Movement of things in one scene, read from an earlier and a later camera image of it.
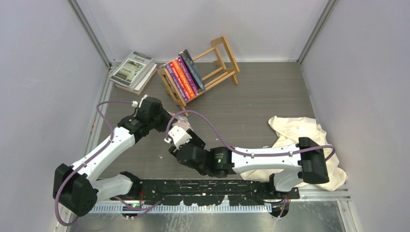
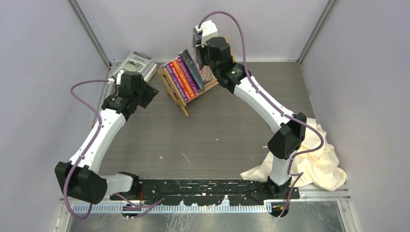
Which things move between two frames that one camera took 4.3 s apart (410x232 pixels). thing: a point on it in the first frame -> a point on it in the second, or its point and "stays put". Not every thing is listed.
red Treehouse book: x=178 y=79 stays put
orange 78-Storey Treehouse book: x=183 y=79 stays put
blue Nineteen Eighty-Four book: x=185 y=55 stays put
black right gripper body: x=196 y=140 -> x=203 y=53
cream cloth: x=289 y=131 stays put
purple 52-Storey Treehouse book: x=168 y=67 stays put
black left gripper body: x=160 y=122 -> x=136 y=97
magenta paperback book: x=187 y=76 stays put
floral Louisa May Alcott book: x=182 y=121 -> x=206 y=75
